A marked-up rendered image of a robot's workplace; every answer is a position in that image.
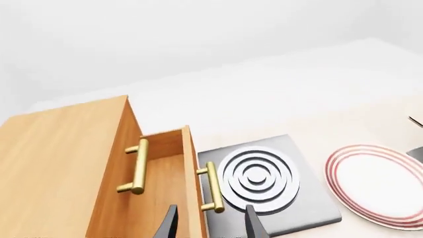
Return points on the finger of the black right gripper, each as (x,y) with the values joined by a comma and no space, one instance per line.
(417,122)

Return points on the flat black stove plate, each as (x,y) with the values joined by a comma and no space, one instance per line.
(317,198)

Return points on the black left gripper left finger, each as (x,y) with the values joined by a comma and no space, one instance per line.
(169,224)

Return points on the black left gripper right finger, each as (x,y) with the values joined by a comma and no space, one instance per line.
(253,226)

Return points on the wooden cabinet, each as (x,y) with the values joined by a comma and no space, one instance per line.
(49,161)

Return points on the wooden drawer, open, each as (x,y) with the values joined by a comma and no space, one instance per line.
(165,188)

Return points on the white plate with red rings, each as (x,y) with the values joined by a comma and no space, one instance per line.
(373,183)

